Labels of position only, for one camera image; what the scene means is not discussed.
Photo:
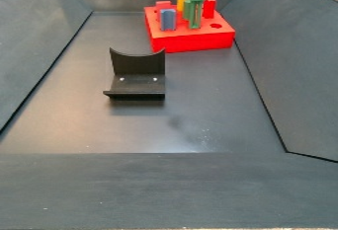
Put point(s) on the red foam peg board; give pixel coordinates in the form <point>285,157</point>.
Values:
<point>214,35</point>

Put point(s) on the tall green arrow-top peg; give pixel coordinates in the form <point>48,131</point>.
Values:
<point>194,14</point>

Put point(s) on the red star-shaped peg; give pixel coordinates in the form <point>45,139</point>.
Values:
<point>163,5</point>

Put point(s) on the blue notched block peg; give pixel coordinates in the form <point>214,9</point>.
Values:
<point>167,19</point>

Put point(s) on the green cylinder peg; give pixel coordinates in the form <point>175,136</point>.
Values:
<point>186,10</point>

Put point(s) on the black curved holder bracket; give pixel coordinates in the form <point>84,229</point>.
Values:
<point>139,75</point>

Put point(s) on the red rectangular block peg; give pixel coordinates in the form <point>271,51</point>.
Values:
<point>208,8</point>

